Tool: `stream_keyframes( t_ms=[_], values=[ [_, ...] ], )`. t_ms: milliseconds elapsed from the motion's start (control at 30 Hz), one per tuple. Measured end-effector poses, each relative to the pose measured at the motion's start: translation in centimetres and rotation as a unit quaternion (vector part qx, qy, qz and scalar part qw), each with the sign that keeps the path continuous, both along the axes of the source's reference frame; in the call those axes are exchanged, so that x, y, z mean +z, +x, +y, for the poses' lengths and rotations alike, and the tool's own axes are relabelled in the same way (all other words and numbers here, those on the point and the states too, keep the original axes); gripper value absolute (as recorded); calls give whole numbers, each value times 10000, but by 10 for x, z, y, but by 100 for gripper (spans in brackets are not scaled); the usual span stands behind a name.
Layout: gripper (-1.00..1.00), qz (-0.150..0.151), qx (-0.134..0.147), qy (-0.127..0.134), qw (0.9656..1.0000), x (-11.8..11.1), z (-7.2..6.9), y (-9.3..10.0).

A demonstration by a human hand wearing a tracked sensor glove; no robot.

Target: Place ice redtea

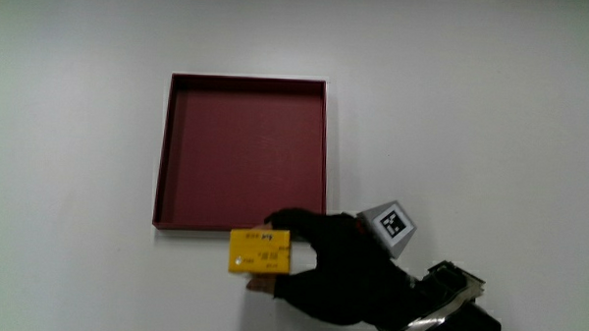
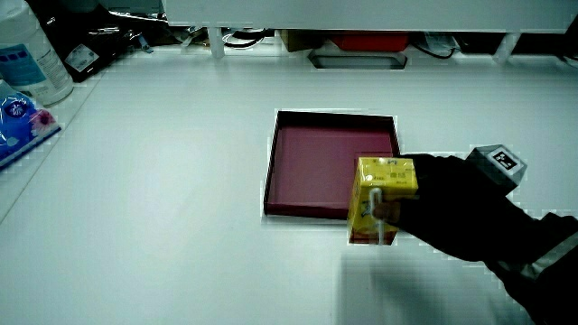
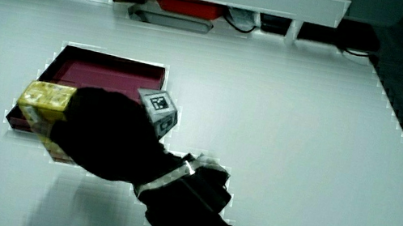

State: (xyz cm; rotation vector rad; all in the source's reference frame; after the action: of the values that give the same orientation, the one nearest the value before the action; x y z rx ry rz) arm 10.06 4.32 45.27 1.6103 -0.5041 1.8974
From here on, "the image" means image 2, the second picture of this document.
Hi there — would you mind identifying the person's right hand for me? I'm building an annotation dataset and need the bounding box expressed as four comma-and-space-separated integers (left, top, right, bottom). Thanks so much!
372, 144, 539, 265

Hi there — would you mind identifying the yellow ice redtea carton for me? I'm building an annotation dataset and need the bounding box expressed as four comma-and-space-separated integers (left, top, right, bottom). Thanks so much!
346, 155, 420, 246

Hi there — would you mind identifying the person's right forearm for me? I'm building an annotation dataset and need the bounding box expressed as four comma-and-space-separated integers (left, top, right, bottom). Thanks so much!
485, 210, 578, 325

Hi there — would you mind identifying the dark red shallow tray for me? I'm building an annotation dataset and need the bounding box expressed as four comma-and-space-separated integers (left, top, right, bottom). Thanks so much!
263, 109, 402, 221

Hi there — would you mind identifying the white shelf leg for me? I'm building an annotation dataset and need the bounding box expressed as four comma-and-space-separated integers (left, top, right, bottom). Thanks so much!
207, 27, 226, 60
492, 32, 522, 64

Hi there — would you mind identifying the red box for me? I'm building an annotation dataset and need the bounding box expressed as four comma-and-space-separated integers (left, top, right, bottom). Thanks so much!
329, 32, 410, 52

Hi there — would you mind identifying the white shelf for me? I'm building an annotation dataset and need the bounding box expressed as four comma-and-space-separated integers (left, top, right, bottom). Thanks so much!
162, 0, 578, 34

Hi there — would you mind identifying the brown cardboard box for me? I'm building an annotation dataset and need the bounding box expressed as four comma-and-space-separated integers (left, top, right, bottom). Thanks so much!
279, 29, 327, 53

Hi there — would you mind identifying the black bag with white label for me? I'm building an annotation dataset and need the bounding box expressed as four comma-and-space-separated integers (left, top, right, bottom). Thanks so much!
26, 0, 141, 84

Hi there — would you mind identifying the blue tissue pack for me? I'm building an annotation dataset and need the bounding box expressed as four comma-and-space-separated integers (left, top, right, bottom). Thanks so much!
0, 79, 62, 172

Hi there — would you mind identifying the white wipes canister blue label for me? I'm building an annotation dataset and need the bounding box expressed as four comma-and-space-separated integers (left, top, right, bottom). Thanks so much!
0, 0, 75, 107

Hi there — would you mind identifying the black cable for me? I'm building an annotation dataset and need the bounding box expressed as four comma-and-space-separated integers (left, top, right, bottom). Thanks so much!
222, 29, 275, 50
409, 32, 457, 60

